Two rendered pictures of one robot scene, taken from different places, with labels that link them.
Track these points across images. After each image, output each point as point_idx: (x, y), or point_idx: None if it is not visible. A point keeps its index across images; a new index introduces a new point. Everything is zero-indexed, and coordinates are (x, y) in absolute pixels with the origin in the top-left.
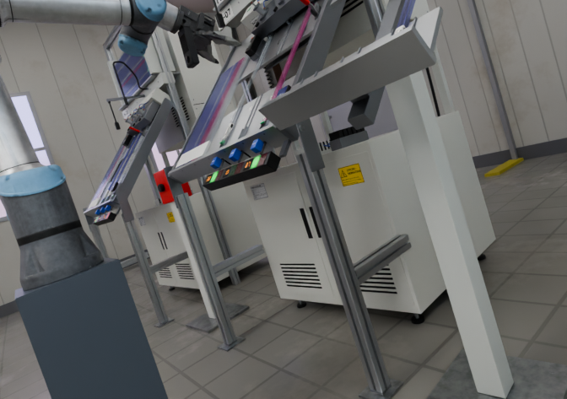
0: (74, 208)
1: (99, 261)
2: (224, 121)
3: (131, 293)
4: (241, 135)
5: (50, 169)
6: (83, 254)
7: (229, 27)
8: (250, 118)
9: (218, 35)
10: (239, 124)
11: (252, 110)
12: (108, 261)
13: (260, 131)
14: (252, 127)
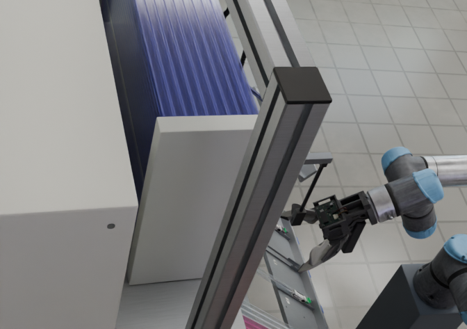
0: (435, 259)
1: (414, 275)
2: (292, 320)
3: (392, 277)
4: (293, 268)
5: (451, 236)
6: (423, 266)
7: (294, 203)
8: (281, 259)
9: (312, 209)
10: (288, 279)
11: (276, 256)
12: (408, 273)
13: (292, 226)
14: (285, 252)
